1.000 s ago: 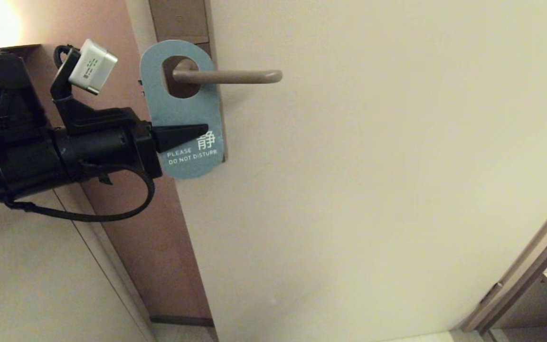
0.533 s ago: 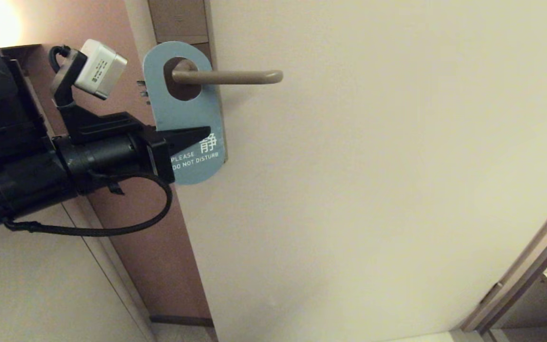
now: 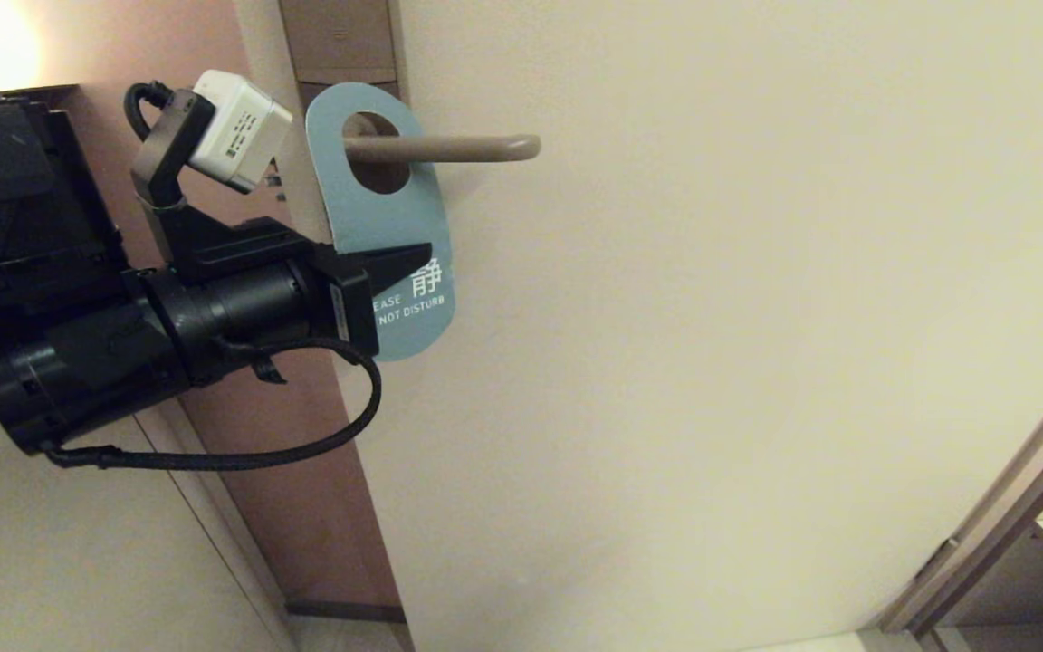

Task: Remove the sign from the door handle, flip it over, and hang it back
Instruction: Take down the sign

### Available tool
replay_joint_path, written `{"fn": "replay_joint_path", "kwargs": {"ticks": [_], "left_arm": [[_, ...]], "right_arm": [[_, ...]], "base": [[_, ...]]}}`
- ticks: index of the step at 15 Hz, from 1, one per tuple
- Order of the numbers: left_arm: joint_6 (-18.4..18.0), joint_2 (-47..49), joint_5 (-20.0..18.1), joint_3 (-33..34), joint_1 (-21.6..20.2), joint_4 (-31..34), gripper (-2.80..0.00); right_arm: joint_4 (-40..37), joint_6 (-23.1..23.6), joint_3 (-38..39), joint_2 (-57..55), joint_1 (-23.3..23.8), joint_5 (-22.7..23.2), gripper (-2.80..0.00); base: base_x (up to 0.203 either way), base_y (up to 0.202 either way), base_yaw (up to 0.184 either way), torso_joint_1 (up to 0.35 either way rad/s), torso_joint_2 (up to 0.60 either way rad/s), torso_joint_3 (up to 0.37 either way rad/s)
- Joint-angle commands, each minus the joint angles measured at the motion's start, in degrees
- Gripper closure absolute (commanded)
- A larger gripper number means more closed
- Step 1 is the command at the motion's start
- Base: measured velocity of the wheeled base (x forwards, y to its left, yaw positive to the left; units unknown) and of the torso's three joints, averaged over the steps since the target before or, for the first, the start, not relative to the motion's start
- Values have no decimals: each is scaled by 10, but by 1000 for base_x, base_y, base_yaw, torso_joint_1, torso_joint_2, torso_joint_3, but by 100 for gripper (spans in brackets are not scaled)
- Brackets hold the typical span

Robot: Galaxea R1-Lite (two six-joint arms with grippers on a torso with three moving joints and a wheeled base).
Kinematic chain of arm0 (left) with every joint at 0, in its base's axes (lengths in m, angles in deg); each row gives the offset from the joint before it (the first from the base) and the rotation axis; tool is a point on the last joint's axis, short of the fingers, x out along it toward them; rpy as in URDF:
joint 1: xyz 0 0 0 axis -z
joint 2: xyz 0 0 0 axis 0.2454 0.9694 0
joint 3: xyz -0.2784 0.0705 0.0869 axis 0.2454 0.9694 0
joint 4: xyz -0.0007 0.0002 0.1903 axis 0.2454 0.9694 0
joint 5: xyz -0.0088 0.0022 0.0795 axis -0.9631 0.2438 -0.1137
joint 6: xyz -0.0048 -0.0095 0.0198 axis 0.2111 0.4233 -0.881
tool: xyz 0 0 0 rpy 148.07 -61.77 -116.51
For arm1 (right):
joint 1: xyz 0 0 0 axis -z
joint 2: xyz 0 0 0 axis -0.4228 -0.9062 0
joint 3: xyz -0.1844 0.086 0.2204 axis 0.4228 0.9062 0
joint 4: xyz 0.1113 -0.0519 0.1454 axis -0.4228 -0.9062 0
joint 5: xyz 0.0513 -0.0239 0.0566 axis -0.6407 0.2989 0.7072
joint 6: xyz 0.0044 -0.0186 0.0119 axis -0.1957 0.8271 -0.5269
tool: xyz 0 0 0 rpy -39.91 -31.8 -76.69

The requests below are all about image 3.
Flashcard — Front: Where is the blue do-not-disturb door hanger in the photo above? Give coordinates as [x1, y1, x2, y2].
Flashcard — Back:
[305, 81, 456, 363]

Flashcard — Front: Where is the brown metal lock plate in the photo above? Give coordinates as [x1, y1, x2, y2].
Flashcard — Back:
[279, 0, 407, 114]

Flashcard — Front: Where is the cream white door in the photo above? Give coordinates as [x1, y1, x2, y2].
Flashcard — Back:
[232, 0, 1043, 652]

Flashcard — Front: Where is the dark baseboard strip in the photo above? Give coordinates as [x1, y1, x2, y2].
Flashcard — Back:
[284, 598, 407, 624]

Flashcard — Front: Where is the beige open shelf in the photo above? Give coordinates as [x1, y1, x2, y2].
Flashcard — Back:
[933, 521, 1043, 652]

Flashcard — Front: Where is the beige metal door handle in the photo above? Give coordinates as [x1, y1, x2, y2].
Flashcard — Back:
[343, 134, 541, 165]

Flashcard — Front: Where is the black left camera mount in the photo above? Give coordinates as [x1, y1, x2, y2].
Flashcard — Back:
[129, 88, 319, 282]

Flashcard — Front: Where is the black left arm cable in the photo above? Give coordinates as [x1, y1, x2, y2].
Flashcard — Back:
[42, 80, 384, 472]

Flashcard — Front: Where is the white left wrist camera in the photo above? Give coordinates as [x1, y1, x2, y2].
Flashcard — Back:
[188, 70, 293, 194]

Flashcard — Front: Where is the glowing wall lamp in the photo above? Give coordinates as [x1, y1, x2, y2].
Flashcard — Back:
[0, 83, 81, 110]

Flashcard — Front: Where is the metal frame hinge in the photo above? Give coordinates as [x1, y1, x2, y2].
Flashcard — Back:
[915, 539, 962, 585]

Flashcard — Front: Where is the brown door frame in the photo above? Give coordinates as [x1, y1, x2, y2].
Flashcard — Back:
[879, 344, 1043, 639]

